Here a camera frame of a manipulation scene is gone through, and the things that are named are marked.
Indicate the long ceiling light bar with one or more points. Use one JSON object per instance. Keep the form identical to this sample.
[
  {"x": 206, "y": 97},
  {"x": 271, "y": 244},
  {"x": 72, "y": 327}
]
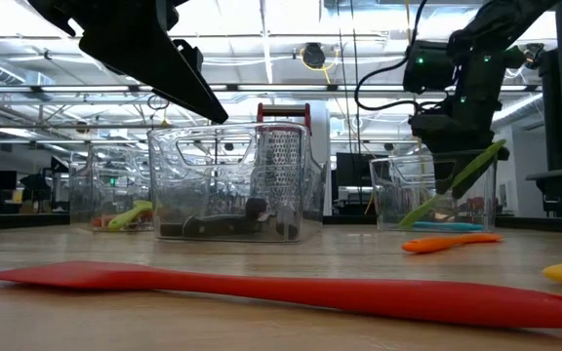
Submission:
[{"x": 281, "y": 88}]

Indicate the long red silicone spatula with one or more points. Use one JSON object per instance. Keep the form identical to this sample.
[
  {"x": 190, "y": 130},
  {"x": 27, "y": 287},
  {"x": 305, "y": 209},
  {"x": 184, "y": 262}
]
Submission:
[{"x": 310, "y": 297}]

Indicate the teal silicone spatula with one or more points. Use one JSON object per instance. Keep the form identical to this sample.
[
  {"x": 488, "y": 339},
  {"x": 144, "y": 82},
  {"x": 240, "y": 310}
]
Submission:
[{"x": 452, "y": 226}]

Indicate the dark red silicone utensil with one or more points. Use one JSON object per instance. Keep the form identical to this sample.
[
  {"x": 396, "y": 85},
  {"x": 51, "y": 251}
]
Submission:
[{"x": 147, "y": 217}]

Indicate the red silicone spoon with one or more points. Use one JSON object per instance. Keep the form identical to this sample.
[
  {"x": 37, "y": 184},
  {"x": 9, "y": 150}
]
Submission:
[{"x": 100, "y": 222}]

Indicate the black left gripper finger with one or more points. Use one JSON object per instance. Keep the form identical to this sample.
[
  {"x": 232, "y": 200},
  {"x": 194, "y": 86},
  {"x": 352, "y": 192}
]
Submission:
[
  {"x": 190, "y": 53},
  {"x": 154, "y": 63}
]

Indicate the green silicone spatula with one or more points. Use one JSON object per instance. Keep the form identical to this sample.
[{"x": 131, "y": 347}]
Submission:
[{"x": 427, "y": 209}]

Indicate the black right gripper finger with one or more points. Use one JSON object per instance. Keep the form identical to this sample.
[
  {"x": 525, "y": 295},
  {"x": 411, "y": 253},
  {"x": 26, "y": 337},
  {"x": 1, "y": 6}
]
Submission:
[
  {"x": 464, "y": 190},
  {"x": 444, "y": 170}
]

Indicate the black background monitor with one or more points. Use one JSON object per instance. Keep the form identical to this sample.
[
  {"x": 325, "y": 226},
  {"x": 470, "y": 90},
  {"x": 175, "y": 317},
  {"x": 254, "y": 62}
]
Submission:
[{"x": 359, "y": 168}]

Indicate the clear plastic bin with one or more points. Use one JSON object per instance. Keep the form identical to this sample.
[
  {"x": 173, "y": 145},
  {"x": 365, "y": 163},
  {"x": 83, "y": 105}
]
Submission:
[
  {"x": 91, "y": 195},
  {"x": 388, "y": 195},
  {"x": 203, "y": 195}
]

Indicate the black monitor post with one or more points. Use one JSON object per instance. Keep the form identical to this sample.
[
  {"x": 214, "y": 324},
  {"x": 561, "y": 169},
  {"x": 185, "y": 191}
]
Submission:
[{"x": 554, "y": 122}]

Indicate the black ceiling device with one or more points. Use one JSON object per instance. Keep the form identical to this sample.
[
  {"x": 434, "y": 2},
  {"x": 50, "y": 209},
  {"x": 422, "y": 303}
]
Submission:
[{"x": 313, "y": 56}]

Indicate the orange silicone spatula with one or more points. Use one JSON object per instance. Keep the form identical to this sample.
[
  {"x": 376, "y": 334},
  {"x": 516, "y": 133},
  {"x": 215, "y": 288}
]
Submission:
[{"x": 437, "y": 244}]

